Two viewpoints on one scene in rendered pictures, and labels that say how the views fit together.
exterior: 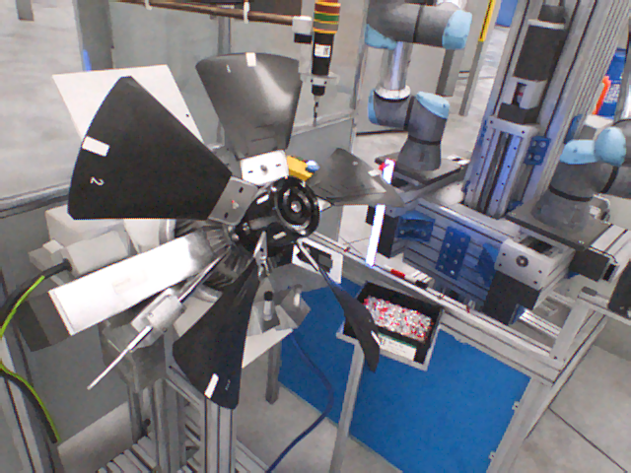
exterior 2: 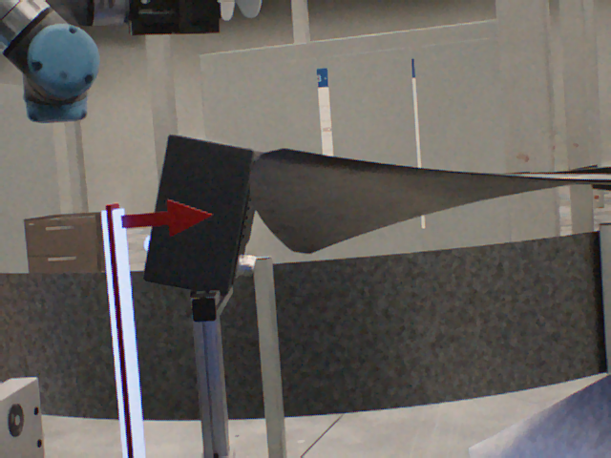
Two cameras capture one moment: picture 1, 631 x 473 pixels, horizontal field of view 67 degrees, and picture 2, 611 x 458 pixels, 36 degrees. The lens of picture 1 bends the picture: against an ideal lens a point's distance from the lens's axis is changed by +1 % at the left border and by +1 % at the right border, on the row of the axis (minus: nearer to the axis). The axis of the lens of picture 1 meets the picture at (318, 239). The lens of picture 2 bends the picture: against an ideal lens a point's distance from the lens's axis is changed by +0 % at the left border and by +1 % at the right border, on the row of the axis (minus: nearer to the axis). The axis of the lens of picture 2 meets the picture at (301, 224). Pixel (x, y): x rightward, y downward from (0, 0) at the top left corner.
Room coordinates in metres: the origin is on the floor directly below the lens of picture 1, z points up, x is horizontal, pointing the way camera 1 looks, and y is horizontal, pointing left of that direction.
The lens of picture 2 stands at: (1.39, 0.40, 1.21)
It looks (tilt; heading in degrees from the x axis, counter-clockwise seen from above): 4 degrees down; 237
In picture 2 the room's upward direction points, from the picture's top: 4 degrees counter-clockwise
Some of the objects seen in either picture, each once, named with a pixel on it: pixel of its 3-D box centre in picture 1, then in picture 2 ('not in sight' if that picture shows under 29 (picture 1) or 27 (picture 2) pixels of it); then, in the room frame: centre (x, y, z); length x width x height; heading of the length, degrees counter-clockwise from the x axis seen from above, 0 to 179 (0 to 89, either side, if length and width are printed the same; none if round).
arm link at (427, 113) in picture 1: (427, 115); not in sight; (1.60, -0.31, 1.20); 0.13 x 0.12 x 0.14; 78
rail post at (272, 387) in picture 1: (278, 329); not in sight; (1.36, 0.11, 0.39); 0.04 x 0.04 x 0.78; 56
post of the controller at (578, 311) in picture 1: (572, 324); (210, 374); (0.88, -0.60, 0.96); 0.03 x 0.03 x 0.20; 56
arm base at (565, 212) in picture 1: (565, 203); not in sight; (1.27, -0.69, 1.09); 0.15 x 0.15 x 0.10
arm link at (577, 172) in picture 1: (584, 167); not in sight; (1.27, -0.70, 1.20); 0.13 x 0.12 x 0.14; 75
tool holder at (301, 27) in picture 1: (316, 51); not in sight; (0.87, 0.05, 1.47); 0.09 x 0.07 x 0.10; 91
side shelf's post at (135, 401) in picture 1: (130, 361); not in sight; (1.09, 0.56, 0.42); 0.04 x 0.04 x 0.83; 56
